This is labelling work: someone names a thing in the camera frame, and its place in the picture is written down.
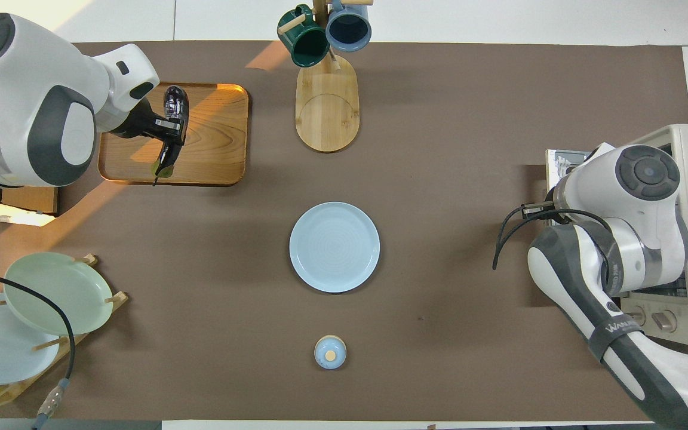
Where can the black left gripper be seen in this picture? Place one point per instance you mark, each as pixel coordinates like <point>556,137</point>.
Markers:
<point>141,122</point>

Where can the dark purple eggplant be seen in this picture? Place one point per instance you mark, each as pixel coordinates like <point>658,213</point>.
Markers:
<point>177,104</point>

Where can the light blue round plate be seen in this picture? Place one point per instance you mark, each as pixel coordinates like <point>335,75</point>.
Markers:
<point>334,247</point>

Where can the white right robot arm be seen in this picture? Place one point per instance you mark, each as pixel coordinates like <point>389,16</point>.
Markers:
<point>619,239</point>

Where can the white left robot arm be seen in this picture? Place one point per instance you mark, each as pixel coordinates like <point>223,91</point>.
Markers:
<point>33,101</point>

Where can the wooden serving tray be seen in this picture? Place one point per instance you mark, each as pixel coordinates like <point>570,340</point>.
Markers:
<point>218,143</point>

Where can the wooden stepped shelf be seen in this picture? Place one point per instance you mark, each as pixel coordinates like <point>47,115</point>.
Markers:
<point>27,200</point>

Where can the wooden mug tree stand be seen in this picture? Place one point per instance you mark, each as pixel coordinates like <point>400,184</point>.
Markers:
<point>327,113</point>

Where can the dark green mug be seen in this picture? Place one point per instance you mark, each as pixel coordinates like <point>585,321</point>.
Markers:
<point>307,43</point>

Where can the wooden plate rack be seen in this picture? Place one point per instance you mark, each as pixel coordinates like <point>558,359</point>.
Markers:
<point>118,297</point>

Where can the pale green plate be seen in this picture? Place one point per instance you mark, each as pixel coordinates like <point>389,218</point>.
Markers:
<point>81,286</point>

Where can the blue mug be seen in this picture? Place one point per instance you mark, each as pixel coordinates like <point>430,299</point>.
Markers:
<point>349,28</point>

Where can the small blue bell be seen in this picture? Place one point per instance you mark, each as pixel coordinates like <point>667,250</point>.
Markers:
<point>330,352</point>

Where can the pale blue racked plate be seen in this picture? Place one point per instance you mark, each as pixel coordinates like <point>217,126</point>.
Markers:
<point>15,358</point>

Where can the brown table mat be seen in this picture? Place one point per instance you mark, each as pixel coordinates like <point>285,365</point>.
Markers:
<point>439,179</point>

